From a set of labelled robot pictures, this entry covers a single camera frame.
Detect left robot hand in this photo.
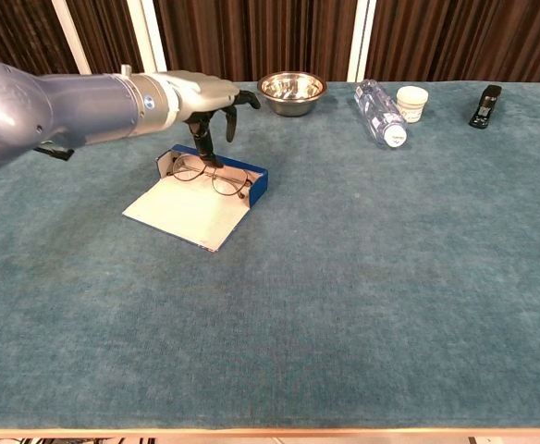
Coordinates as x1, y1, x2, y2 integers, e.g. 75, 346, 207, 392
158, 69, 263, 169

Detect thin-framed eyeglasses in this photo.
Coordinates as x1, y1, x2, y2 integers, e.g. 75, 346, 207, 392
166, 154, 255, 201

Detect blue glasses case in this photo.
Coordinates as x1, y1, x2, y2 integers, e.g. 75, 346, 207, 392
121, 143, 270, 253

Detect dark brown curtain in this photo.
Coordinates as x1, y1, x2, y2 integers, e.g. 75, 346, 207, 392
0, 0, 540, 87

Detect stainless steel bowl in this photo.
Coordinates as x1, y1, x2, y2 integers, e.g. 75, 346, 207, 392
256, 70, 329, 117

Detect clear plastic water bottle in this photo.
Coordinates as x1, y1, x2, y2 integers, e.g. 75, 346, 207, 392
353, 78, 409, 149

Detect small white jar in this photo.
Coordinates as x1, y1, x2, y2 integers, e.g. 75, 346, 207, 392
395, 86, 430, 125

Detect teal table cloth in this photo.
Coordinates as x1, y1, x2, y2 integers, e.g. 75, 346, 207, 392
0, 81, 540, 430

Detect black stapler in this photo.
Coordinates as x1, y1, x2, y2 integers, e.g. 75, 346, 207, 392
468, 84, 503, 130

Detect white frame post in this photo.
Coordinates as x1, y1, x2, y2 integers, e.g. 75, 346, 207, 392
346, 0, 377, 84
51, 0, 93, 78
126, 0, 170, 78

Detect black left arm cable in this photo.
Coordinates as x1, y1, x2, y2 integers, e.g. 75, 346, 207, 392
33, 142, 76, 162

